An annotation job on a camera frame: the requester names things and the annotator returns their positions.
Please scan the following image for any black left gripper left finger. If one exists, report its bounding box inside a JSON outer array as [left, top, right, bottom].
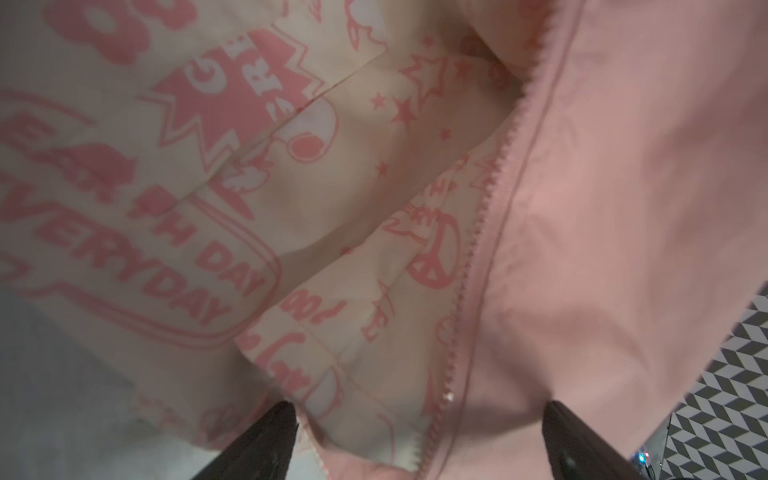
[[192, 401, 298, 480]]

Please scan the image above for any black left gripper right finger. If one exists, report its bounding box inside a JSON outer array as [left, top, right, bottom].
[[542, 401, 645, 480]]

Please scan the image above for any pink Snoopy zip jacket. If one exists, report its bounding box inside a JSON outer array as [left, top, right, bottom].
[[1, 1, 767, 479]]

